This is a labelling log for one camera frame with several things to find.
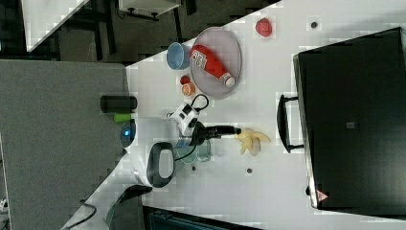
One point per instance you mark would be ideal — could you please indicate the blue cup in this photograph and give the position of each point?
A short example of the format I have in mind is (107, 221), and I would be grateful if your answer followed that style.
(178, 56)

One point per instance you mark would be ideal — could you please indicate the blue metal frame rail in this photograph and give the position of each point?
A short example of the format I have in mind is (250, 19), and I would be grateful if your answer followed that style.
(160, 219)

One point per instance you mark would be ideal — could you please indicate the black toaster oven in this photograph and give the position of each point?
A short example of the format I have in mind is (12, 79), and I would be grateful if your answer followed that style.
(351, 98)

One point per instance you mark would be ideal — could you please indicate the red plush ketchup bottle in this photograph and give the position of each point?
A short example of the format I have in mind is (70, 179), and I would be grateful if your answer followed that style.
(206, 59)

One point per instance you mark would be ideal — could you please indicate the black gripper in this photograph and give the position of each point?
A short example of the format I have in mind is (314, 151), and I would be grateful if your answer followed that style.
(202, 133)

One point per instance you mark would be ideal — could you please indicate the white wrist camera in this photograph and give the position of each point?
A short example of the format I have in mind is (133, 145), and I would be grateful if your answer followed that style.
(186, 117)

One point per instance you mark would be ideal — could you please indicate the grey round plate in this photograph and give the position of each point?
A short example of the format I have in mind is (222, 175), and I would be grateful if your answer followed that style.
(226, 48)

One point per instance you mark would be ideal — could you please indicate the black cylinder post upper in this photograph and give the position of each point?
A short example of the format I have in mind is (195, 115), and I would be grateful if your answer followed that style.
(118, 104)

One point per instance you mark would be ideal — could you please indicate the small red toy fruit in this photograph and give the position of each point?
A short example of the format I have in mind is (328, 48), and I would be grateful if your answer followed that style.
(184, 80)

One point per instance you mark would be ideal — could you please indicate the red toy strawberry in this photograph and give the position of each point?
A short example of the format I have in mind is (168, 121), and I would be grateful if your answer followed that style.
(264, 27)

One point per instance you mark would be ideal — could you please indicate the yellow plush banana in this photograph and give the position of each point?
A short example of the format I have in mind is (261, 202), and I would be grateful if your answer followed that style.
(250, 141)

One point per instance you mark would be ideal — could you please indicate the orange slice toy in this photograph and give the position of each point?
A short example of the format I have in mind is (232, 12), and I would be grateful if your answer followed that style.
(188, 89)

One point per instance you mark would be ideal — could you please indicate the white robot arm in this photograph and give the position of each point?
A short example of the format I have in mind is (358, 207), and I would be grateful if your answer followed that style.
(146, 138)

